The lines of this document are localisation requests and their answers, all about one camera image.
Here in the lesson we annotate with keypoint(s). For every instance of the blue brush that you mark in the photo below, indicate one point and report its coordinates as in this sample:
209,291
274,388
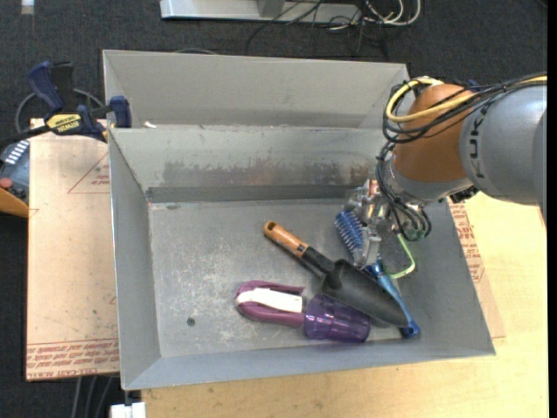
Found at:
348,229

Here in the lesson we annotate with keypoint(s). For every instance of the purple plastic cup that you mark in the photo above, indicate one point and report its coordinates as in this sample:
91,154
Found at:
335,320

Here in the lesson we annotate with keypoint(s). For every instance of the grey metal bin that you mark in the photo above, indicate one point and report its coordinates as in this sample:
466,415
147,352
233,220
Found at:
226,251

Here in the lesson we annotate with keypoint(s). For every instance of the purple and white tool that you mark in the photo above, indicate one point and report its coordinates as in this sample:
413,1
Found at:
270,301

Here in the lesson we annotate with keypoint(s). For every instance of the green-rimmed black pad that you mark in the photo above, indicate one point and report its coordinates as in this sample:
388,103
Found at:
396,255

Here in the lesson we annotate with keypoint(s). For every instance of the brown cardboard board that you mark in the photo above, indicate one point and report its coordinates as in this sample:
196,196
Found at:
65,255

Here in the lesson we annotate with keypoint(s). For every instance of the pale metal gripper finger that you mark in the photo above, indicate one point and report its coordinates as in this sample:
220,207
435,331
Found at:
376,246
362,253

